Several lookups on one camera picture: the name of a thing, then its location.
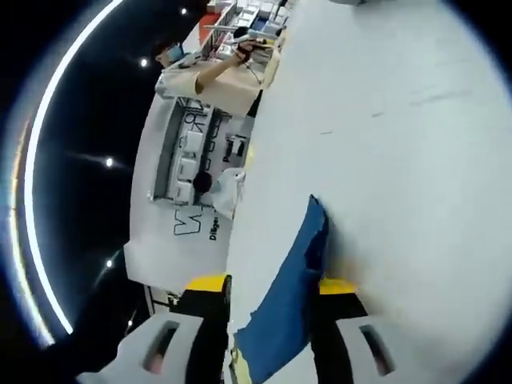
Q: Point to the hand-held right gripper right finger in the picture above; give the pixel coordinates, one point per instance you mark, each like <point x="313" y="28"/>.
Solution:
<point x="348" y="348"/>

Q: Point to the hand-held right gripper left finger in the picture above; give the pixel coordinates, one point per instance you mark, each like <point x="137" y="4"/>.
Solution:
<point x="132" y="352"/>

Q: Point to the yellow blue black garment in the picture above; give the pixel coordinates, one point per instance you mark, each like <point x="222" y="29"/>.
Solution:
<point x="280" y="304"/>

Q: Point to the long ceiling light strip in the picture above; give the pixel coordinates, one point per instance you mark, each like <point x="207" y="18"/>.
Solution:
<point x="29" y="192"/>

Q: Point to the group of ceiling spot lights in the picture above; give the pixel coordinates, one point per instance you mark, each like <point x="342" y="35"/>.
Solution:
<point x="109" y="162"/>

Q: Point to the small white object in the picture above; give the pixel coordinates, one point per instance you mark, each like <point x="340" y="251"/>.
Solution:
<point x="239" y="178"/>

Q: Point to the row of white storage bins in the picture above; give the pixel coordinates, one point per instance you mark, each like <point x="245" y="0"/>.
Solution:
<point x="192" y="144"/>

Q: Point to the metal shelf rack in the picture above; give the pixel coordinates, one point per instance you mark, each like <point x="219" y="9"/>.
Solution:
<point x="176" y="136"/>
<point x="248" y="16"/>

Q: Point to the beige cloth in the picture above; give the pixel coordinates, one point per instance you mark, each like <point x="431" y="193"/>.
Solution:
<point x="274" y="64"/>

